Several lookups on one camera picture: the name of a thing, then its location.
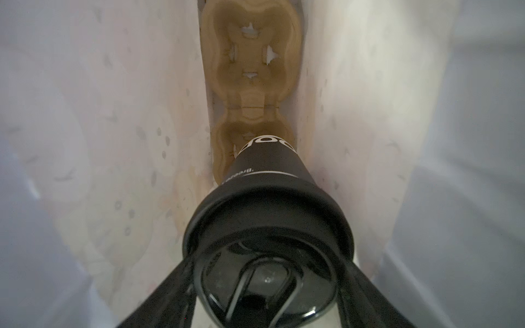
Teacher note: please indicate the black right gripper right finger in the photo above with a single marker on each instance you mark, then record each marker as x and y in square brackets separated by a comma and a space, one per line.
[361, 304]

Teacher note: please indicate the cartoon animal paper bag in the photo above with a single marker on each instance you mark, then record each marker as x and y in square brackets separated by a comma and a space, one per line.
[410, 114]

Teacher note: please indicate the brown pulp cup carrier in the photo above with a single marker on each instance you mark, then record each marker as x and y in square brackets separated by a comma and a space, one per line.
[251, 53]

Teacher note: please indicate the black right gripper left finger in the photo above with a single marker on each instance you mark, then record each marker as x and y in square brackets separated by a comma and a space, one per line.
[172, 303]

